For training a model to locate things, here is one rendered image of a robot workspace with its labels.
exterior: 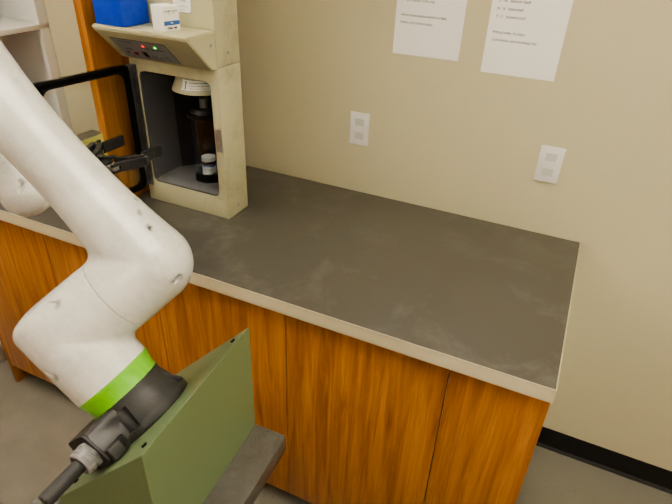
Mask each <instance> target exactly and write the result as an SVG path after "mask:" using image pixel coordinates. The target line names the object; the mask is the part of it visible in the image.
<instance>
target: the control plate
mask: <svg viewBox="0 0 672 504"><path fill-rule="evenodd" d="M109 38H110V39H111V40H112V41H113V42H114V43H115V44H116V45H117V46H118V47H119V48H121V49H122V50H123V51H124V52H125V53H126V54H127V55H128V56H132V57H138V58H144V59H151V60H157V61H163V62H169V63H175V64H181V63H180V62H179V61H178V60H177V59H176V58H175V57H174V56H173V54H172V53H171V52H170V51H169V50H168V49H167V48H166V47H165V46H164V45H161V44H154V43H147V42H141V41H134V40H127V39H121V38H114V37H109ZM141 45H143V46H144V47H145V48H143V47H142V46H141ZM153 47H155V48H157V50H156V49H154V48H153ZM127 50H128V51H130V53H129V52H127ZM135 51H136V52H138V53H139V55H136V54H135V53H134V52H135ZM141 51H142V52H146V53H147V54H148V55H149V56H150V57H146V56H145V55H144V54H143V53H142V52H141ZM152 54H153V55H155V56H154V57H152ZM159 55H160V56H161V58H159ZM166 56H167V57H168V59H166ZM181 65H182V64H181Z"/></svg>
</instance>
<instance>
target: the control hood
mask: <svg viewBox="0 0 672 504"><path fill-rule="evenodd" d="M92 27H93V29H94V30H95V31H96V32H97V33H98V34H99V35H101V36H102V37H103V38H104V39H105V40H106V41H107V42H108V43H109V44H110V45H111V46H112V47H113V48H114V49H115V50H116V51H117V52H118V53H120V54H121V55H122V56H125V57H131V58H137V59H143V60H149V61H155V62H161V63H168V64H174V65H180V66H186V67H192V68H198V69H204V70H210V71H213V70H216V69H217V64H216V51H215V38H214V32H213V31H211V30H203V29H196V28H188V27H181V26H180V30H174V31H166V32H164V31H160V30H156V29H153V23H151V22H149V23H145V24H140V25H134V26H129V27H117V26H110V25H103V24H97V23H95V24H93V25H92ZM109 37H114V38H121V39H127V40H134V41H141V42H147V43H154V44H161V45H164V46H165V47H166V48H167V49H168V50H169V51H170V52H171V53H172V54H173V56H174V57H175V58H176V59H177V60H178V61H179V62H180V63H181V64H182V65H181V64H175V63H169V62H163V61H157V60H151V59H144V58H138V57H132V56H128V55H127V54H126V53H125V52H124V51H123V50H122V49H121V48H119V47H118V46H117V45H116V44H115V43H114V42H113V41H112V40H111V39H110V38H109Z"/></svg>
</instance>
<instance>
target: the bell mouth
mask: <svg viewBox="0 0 672 504"><path fill-rule="evenodd" d="M172 90H173V91H174V92H176V93H179V94H183V95H189V96H209V95H211V88H210V86H209V84H208V83H207V82H205V81H200V80H194V79H188V78H182V77H177V76H176V77H175V80H174V83H173V86H172Z"/></svg>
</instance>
